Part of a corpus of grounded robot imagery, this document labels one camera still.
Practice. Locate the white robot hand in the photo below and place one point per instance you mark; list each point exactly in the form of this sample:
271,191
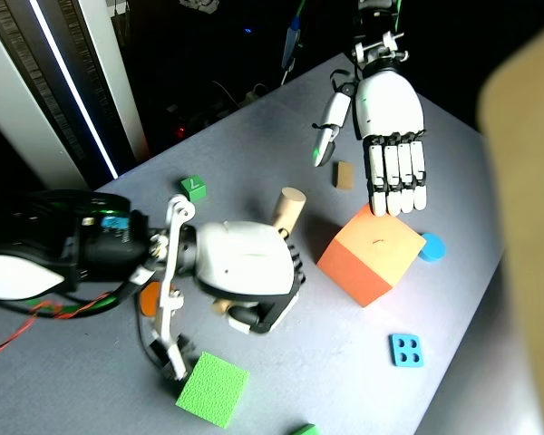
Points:
245,258
385,104

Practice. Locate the wooden mallet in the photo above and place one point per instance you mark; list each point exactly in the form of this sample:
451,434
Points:
289,208

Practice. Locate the large orange cube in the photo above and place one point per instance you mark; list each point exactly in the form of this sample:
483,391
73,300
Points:
367,267

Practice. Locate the brown rectangular wooden block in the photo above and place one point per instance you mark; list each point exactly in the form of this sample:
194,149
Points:
343,176

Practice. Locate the orange hexagon block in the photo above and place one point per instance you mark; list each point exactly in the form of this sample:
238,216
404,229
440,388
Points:
149,299

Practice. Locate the green textured square block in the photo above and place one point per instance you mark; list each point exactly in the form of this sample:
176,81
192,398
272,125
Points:
213,389

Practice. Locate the blue round disc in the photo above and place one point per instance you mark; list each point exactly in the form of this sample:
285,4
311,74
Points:
434,250

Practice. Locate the green block piece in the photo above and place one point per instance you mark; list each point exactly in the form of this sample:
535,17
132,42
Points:
306,430

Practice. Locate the blue square four-hole block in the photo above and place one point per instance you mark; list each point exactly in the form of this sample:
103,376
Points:
406,350

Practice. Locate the small green cube white mark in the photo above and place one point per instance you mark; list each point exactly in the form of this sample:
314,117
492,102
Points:
193,189

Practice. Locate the grey table cloth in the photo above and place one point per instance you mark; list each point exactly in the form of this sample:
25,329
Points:
335,385

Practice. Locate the blurred tan wooden board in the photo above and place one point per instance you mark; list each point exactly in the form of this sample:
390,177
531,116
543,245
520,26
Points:
526,181

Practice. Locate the grey patterned object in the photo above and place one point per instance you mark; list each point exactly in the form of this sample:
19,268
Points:
198,4

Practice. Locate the white panel with light strip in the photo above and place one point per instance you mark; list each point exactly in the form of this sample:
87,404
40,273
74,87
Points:
100,59

